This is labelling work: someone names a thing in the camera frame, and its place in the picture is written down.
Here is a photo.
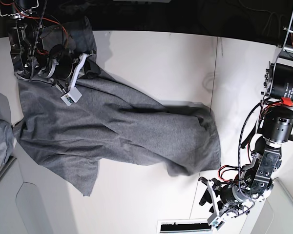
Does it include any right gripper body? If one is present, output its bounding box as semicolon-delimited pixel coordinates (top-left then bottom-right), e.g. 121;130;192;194
48;45;94;92

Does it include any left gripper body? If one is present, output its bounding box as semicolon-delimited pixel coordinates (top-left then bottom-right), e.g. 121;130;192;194
199;177;249;219

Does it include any grey t-shirt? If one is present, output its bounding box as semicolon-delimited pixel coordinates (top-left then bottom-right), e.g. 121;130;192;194
12;16;222;197

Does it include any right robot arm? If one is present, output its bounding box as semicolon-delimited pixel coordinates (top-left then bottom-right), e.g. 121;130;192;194
0;0;101;94

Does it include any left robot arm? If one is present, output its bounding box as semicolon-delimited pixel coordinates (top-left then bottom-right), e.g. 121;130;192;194
199;0;293;228

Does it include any right white bin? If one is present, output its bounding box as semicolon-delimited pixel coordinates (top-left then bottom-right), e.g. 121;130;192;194
240;178;293;234

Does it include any white bin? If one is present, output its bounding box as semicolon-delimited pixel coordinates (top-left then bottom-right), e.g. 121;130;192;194
0;156;64;234
240;178;293;234

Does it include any left white bin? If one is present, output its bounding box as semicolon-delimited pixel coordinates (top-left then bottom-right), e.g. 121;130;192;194
0;156;64;234

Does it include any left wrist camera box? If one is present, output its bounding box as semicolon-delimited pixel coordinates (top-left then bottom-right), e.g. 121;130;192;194
207;214;226;230

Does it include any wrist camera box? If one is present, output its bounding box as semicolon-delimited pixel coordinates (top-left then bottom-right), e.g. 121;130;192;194
61;87;82;107
207;214;226;230

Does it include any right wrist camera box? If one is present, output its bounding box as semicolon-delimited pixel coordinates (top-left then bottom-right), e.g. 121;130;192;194
61;87;82;107

